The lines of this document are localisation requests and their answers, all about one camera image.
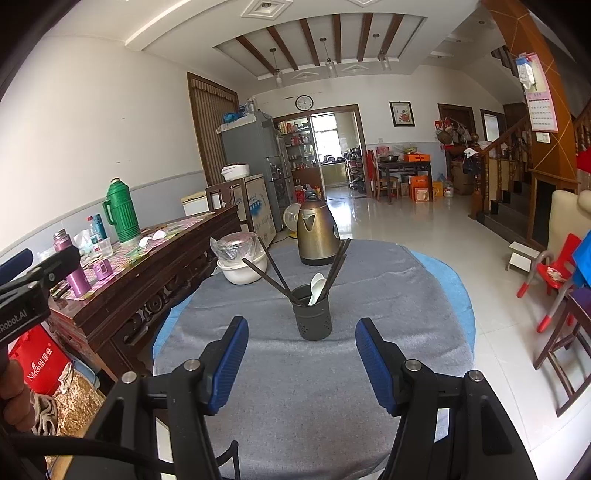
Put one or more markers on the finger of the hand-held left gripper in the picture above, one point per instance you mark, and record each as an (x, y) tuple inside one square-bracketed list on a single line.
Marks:
[(14, 265), (55, 267)]

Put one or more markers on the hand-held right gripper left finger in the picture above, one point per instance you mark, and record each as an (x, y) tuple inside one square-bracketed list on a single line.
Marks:
[(231, 364)]

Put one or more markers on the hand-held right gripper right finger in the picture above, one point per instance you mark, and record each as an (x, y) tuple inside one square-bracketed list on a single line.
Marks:
[(374, 364)]

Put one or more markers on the dark grey utensil holder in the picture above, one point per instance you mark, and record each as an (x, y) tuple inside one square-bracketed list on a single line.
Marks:
[(313, 316)]

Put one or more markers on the dark chopstick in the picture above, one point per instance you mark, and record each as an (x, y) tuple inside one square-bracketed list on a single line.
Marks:
[(268, 278), (334, 273), (340, 254), (272, 267)]

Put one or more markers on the white spoon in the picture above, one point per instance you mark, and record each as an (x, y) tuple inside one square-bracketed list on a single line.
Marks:
[(316, 285)]

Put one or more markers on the person's left hand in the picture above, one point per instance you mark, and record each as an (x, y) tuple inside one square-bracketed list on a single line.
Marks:
[(14, 397)]

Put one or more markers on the purple bottle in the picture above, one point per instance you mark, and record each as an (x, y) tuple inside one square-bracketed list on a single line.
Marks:
[(74, 272)]

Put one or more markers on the pink cup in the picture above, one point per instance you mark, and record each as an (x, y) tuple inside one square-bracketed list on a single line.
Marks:
[(102, 268)]

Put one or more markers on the red paper bag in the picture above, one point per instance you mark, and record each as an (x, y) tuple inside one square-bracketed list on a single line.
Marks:
[(39, 360)]

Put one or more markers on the grey tablecloth round table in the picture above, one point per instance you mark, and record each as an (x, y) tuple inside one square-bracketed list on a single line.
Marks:
[(295, 392)]

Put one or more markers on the green thermos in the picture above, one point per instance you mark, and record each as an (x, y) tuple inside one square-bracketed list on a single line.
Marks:
[(121, 212)]

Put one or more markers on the dark wooden sideboard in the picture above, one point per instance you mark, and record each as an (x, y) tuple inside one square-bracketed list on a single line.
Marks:
[(138, 290)]

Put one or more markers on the white bowl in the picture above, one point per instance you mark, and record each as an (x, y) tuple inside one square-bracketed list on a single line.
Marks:
[(240, 273)]

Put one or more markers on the white crumpled tissue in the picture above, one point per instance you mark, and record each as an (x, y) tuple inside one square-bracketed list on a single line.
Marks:
[(154, 238)]

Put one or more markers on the bin of beige grain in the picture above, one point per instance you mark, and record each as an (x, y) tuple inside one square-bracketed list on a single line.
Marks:
[(78, 406)]

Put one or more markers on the blue round table mat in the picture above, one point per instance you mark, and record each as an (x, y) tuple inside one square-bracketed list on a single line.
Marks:
[(464, 300)]

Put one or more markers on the plastic-covered bowl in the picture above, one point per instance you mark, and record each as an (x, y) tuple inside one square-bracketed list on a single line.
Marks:
[(235, 247)]

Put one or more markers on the pink floral table cover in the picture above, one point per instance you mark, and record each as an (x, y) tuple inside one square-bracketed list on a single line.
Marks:
[(171, 229)]

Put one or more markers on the gold electric kettle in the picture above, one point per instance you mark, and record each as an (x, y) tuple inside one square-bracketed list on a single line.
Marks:
[(316, 230)]

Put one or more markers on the cream box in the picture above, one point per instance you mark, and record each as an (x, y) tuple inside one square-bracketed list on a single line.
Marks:
[(194, 205)]

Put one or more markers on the white floor fan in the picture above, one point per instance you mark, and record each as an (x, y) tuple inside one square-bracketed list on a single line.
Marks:
[(292, 217)]

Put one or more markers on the white chest freezer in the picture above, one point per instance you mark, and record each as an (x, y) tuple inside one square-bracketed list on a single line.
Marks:
[(253, 205)]

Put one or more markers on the wooden chair with slatted back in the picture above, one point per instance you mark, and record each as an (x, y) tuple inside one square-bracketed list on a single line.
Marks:
[(226, 198)]

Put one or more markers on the orange gift box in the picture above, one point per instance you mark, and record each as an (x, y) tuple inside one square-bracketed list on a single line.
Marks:
[(421, 190)]

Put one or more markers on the white step stool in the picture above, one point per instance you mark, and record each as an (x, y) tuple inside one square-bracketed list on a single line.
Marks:
[(524, 255)]

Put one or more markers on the clear water jug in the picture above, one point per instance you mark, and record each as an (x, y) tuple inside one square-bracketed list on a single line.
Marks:
[(447, 187)]

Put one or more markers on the dark wooden chair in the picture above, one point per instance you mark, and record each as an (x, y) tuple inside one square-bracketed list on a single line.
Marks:
[(565, 344)]

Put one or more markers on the small wooden table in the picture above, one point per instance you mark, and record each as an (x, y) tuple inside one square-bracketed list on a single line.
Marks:
[(401, 170)]

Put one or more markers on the red plastic chair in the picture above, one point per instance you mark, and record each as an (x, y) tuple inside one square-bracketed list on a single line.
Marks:
[(551, 277)]

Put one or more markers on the brown wooden door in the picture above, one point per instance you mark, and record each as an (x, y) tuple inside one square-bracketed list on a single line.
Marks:
[(210, 134)]

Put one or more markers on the flat orange box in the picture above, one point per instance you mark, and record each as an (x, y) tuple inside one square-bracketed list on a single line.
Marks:
[(418, 158)]

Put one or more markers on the wooden staircase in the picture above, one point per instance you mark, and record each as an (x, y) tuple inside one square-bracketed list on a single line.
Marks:
[(508, 194)]

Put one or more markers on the grey refrigerator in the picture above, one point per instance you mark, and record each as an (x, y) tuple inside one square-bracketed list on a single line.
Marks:
[(244, 143)]

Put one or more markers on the kitchen storage shelf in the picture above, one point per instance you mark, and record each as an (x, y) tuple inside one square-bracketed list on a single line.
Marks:
[(295, 147)]

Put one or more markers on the blue items on refrigerator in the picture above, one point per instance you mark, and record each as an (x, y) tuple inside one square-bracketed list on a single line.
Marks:
[(233, 116)]

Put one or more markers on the cream armchair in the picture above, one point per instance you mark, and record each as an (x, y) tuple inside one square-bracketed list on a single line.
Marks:
[(572, 217)]

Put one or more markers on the glass pendant lamp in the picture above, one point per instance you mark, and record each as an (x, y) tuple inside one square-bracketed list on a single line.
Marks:
[(329, 68), (384, 61), (278, 79)]

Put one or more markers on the framed wall picture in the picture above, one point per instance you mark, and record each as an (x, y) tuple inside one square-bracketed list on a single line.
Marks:
[(400, 114)]

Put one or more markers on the round wall clock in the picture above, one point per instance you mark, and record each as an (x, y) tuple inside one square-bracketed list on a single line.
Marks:
[(304, 102)]

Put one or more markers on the wall light switch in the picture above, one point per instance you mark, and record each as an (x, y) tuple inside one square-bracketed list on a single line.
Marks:
[(544, 137)]

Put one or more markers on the pink wall calendar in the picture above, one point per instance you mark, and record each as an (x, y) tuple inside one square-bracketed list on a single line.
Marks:
[(539, 101)]

